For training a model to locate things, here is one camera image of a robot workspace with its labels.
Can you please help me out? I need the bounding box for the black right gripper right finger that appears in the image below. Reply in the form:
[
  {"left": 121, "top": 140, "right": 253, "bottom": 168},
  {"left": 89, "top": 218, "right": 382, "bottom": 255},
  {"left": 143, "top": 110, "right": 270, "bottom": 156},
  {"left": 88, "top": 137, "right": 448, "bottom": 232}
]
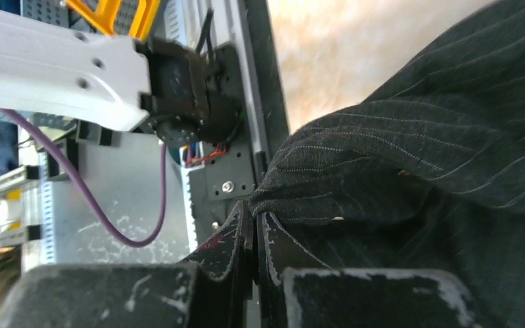
[{"left": 256, "top": 214, "right": 480, "bottom": 327}]

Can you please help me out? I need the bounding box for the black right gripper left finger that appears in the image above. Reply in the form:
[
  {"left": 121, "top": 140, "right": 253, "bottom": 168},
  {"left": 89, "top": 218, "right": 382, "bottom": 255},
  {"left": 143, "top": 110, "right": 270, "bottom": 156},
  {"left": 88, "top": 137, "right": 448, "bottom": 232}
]
[{"left": 0, "top": 201, "right": 250, "bottom": 327}]

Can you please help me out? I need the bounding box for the dark pinstriped garment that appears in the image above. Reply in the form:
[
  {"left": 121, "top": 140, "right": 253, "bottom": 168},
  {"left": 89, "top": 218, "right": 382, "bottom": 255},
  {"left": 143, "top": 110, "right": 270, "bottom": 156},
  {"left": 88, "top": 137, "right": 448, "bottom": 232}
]
[{"left": 250, "top": 1, "right": 525, "bottom": 327}]

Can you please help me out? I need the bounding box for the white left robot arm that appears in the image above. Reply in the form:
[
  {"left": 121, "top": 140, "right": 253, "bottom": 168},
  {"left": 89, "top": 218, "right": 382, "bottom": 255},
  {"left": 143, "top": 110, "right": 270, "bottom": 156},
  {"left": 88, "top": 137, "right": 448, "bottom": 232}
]
[{"left": 0, "top": 1, "right": 244, "bottom": 148}]

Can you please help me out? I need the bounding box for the yellow frame background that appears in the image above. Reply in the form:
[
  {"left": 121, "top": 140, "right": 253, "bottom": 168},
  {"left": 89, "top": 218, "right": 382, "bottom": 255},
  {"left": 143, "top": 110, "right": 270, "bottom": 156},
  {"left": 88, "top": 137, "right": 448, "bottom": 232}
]
[{"left": 64, "top": 0, "right": 161, "bottom": 41}]

